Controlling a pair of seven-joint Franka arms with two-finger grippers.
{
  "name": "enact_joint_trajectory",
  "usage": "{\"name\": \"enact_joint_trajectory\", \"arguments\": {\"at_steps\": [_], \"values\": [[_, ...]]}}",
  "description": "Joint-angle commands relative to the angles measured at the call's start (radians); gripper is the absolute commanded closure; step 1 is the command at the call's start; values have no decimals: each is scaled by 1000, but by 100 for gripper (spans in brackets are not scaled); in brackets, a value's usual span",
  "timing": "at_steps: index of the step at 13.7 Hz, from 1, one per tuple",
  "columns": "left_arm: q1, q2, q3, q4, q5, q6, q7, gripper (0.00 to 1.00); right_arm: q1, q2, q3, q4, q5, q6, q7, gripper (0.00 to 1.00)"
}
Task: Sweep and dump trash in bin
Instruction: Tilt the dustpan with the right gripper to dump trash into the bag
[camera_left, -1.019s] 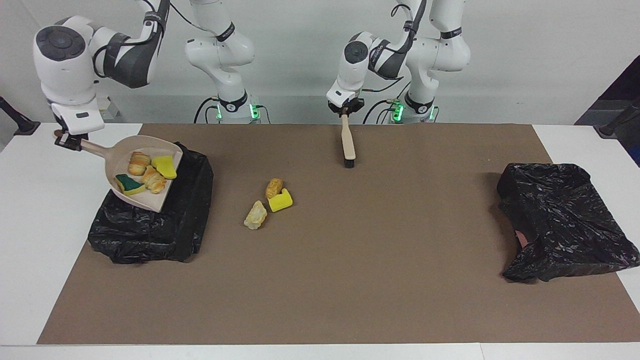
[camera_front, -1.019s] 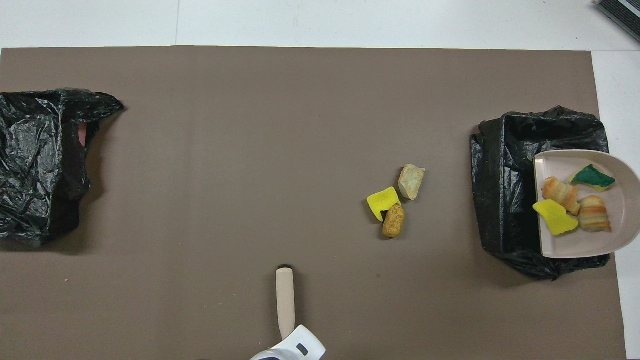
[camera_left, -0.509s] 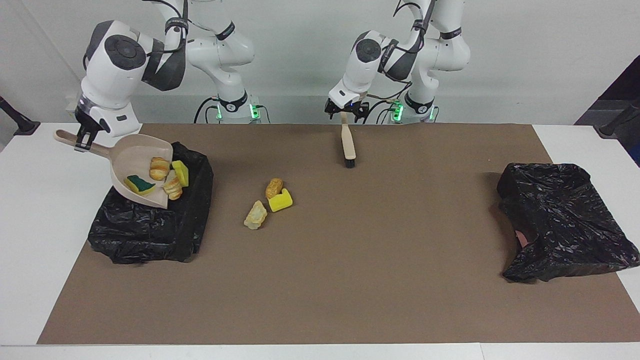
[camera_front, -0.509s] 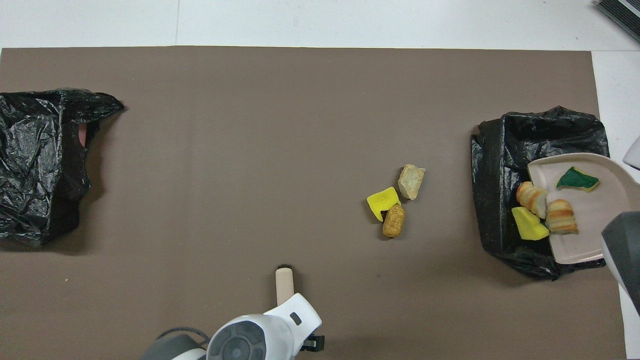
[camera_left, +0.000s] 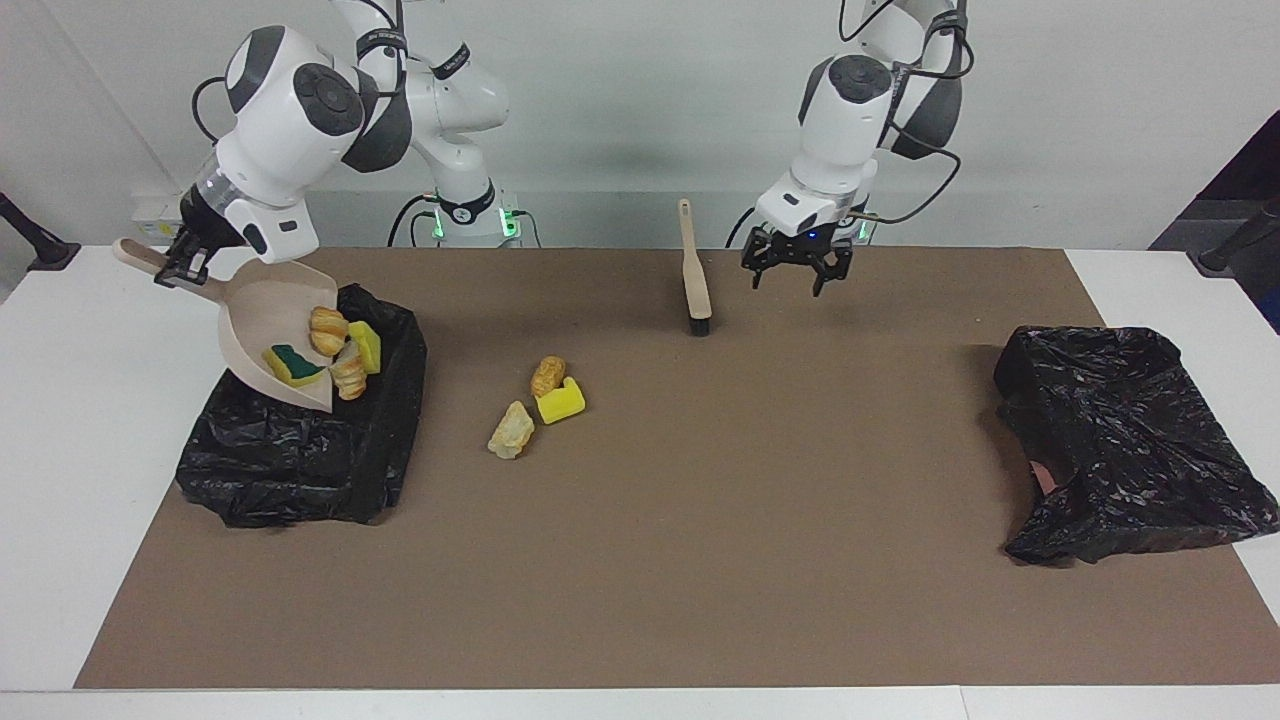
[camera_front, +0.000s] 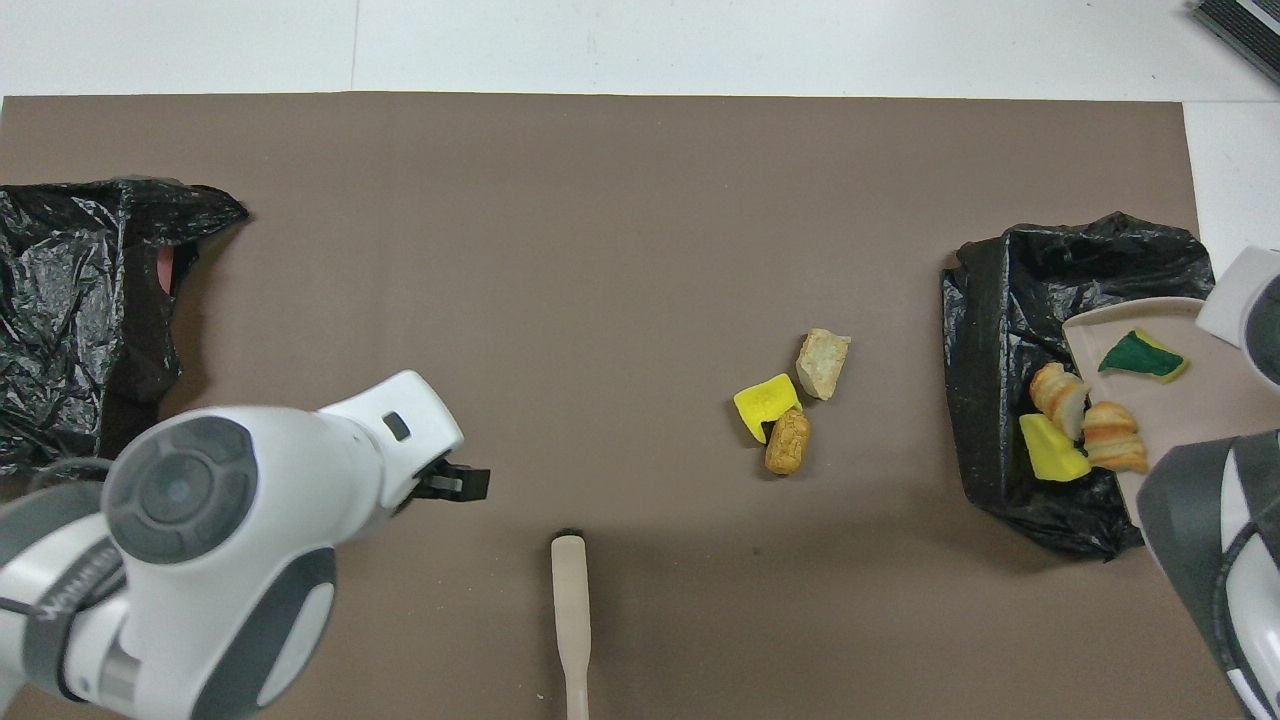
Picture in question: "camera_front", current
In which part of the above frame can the beige plastic dustpan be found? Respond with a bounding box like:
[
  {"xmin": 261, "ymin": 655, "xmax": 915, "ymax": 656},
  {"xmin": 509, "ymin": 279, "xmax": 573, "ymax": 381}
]
[{"xmin": 1062, "ymin": 296, "xmax": 1280, "ymax": 533}]

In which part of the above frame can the black garbage bag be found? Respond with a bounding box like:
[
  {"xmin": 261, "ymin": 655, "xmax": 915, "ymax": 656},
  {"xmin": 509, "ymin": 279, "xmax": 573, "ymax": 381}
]
[
  {"xmin": 0, "ymin": 177, "xmax": 250, "ymax": 478},
  {"xmin": 940, "ymin": 211, "xmax": 1217, "ymax": 562}
]

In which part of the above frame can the beige hand brush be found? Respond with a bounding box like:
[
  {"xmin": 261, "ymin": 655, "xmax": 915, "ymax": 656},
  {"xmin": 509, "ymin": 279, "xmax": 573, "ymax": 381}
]
[{"xmin": 550, "ymin": 528, "xmax": 594, "ymax": 720}]

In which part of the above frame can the right black garbage bag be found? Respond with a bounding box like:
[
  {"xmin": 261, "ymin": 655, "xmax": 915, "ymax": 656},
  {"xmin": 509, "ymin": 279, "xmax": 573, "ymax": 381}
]
[{"xmin": 940, "ymin": 211, "xmax": 1217, "ymax": 562}]

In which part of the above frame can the dark grey ribbed panel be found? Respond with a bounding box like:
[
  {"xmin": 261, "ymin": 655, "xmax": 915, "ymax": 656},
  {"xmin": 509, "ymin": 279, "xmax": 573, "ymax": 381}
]
[{"xmin": 1190, "ymin": 0, "xmax": 1280, "ymax": 87}]

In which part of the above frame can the golden croissant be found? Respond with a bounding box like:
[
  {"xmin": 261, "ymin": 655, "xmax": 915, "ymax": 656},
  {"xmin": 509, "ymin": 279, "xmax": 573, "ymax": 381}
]
[
  {"xmin": 1082, "ymin": 400, "xmax": 1152, "ymax": 475},
  {"xmin": 1030, "ymin": 362, "xmax": 1094, "ymax": 442}
]

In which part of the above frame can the yellow sponge piece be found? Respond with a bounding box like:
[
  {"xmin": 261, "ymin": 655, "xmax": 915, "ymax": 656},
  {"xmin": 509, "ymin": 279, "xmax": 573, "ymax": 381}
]
[
  {"xmin": 1018, "ymin": 412, "xmax": 1094, "ymax": 484},
  {"xmin": 733, "ymin": 373, "xmax": 805, "ymax": 445}
]

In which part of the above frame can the brown bread roll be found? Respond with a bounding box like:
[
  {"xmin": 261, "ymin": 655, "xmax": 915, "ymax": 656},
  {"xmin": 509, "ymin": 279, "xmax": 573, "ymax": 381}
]
[{"xmin": 765, "ymin": 410, "xmax": 814, "ymax": 478}]

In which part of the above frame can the left black garbage bag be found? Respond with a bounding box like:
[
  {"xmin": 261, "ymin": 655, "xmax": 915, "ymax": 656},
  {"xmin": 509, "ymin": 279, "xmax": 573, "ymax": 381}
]
[{"xmin": 0, "ymin": 177, "xmax": 250, "ymax": 478}]

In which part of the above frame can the brown table mat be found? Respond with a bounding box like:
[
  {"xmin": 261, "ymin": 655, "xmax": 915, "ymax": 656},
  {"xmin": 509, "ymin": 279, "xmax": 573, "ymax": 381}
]
[{"xmin": 0, "ymin": 93, "xmax": 1257, "ymax": 720}]

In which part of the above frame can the green and yellow sponge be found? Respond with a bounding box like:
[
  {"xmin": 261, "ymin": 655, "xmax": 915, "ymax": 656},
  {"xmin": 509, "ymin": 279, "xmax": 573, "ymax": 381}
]
[{"xmin": 1097, "ymin": 330, "xmax": 1192, "ymax": 385}]

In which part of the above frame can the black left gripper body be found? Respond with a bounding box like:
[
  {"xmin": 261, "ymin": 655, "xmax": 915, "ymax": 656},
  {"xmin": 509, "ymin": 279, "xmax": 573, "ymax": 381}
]
[{"xmin": 408, "ymin": 457, "xmax": 456, "ymax": 504}]

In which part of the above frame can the pale bread chunk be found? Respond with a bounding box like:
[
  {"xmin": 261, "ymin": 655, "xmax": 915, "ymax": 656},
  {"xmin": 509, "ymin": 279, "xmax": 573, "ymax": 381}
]
[{"xmin": 796, "ymin": 328, "xmax": 853, "ymax": 402}]

